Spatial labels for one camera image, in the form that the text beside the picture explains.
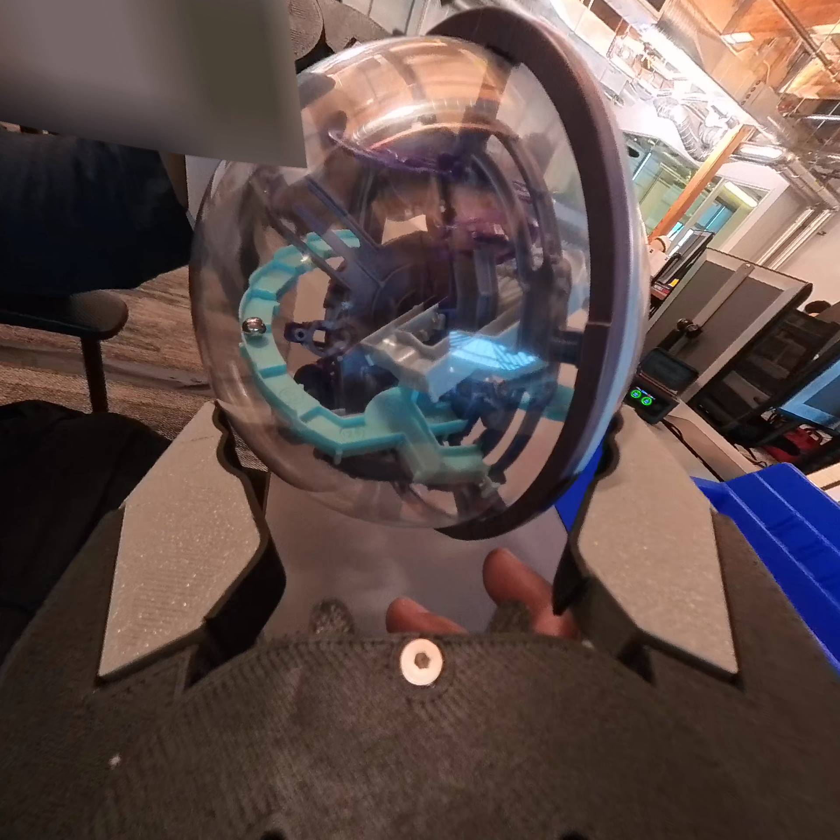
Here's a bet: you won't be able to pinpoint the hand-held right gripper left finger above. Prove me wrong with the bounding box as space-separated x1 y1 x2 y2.
97 400 287 681

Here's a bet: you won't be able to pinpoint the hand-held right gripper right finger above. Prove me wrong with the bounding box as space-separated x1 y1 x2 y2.
553 419 737 678

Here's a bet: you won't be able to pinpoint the clear plastic maze ball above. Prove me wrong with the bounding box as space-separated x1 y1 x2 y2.
189 10 652 542

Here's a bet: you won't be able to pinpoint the person's left forearm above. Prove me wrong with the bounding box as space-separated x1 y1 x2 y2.
0 128 193 312

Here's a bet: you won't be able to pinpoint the person's right hand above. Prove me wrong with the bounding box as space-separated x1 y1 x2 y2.
386 547 582 641

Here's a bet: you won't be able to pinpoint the person's dark trousers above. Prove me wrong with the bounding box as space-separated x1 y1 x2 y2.
0 400 198 657

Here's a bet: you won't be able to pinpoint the dark charger with green lights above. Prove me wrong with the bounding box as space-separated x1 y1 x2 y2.
630 348 701 425

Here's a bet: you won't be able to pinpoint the grey office partition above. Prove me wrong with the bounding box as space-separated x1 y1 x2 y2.
650 246 816 424

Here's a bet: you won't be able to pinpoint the black chair armrest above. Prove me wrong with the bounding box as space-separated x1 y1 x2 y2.
0 290 130 414

